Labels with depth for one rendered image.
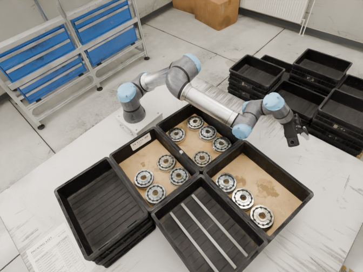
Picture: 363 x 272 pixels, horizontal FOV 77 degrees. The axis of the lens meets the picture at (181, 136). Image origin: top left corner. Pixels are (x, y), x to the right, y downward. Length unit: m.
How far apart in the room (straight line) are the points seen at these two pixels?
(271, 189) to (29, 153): 2.46
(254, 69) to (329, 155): 1.15
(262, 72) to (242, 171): 1.33
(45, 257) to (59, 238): 0.10
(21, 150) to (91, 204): 1.85
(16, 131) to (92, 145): 1.74
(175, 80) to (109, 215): 0.72
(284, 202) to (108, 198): 0.86
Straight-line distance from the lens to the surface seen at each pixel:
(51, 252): 1.44
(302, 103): 2.31
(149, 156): 1.31
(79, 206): 1.31
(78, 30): 2.87
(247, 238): 1.12
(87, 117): 2.93
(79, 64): 2.97
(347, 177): 1.56
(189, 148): 1.30
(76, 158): 1.64
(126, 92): 1.41
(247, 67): 2.41
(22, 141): 3.12
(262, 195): 1.20
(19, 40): 2.68
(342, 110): 2.21
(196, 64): 1.18
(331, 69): 2.58
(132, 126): 1.51
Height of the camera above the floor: 1.91
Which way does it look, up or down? 52 degrees down
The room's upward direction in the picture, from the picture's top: 8 degrees counter-clockwise
